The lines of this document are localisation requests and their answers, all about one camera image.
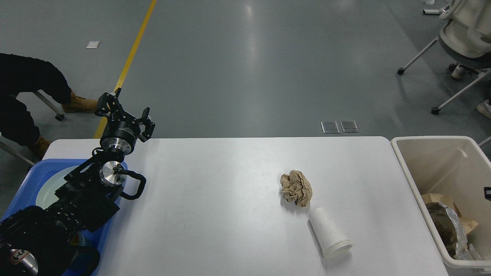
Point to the white office chair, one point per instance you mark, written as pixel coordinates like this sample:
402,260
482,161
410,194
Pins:
466,38

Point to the beige plastic bin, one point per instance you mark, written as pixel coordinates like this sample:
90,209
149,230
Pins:
453,166

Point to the person in beige trousers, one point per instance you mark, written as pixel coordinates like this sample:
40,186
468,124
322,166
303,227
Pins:
484,108

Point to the tan boot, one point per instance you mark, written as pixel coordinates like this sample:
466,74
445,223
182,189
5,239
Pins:
79,104
40,147

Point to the foil wrapper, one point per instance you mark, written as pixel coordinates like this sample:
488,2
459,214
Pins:
451,231

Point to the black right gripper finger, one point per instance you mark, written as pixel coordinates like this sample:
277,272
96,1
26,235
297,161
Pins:
487,193

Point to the green plate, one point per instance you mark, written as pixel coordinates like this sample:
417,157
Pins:
46,196

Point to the brown paper bag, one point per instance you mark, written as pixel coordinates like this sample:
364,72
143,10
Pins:
467,223

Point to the white paper cup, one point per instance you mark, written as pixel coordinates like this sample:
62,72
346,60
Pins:
332,240

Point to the brown paper ball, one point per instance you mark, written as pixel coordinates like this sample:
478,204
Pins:
296,188

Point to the silver floor plate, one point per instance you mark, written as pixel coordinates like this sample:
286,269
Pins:
349,126
329,127

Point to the grey chair leg with caster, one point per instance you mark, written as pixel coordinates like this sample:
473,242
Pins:
59,115

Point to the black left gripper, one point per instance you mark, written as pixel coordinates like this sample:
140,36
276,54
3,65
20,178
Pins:
117,134

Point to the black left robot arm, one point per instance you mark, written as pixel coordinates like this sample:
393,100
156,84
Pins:
37,241

